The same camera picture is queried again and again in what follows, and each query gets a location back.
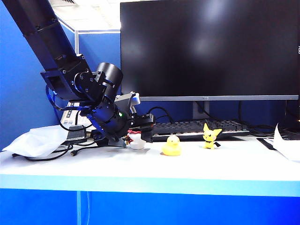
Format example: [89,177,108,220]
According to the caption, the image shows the black monitor cables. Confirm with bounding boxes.
[238,101,281,137]

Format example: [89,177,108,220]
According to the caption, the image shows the grey monitor stand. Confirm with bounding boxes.
[192,101,210,120]

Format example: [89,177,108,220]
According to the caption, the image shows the white plastic bag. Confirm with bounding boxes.
[1,125,69,158]

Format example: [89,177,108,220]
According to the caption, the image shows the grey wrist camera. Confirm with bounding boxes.
[114,91,142,113]

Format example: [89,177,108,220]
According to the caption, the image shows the aluminium partition post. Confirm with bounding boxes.
[75,30,81,55]

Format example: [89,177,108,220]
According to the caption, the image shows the yellow rubber duck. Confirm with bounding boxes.
[161,135,182,157]

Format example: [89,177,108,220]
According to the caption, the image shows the black mechanical keyboard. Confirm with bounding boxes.
[151,119,251,143]

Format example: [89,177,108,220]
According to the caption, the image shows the beige tent desk calendar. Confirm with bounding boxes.
[60,100,95,130]

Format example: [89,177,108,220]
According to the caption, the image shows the black looped cable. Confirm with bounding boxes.
[149,106,174,124]

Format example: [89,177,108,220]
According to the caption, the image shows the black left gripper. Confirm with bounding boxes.
[103,112,156,148]

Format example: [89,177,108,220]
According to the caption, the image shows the white paper sheet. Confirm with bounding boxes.
[272,122,300,163]

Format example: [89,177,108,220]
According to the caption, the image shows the yellow Pichu figure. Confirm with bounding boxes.
[202,123,223,150]

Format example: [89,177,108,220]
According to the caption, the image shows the black grey adapter hub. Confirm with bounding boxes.
[66,125,86,142]

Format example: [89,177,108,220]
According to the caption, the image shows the black USB cable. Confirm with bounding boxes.
[11,137,100,162]

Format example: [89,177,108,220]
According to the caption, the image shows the white jar doll red trim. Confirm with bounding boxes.
[125,129,146,150]

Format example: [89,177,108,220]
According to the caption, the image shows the large black computer monitor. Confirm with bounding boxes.
[120,0,300,102]

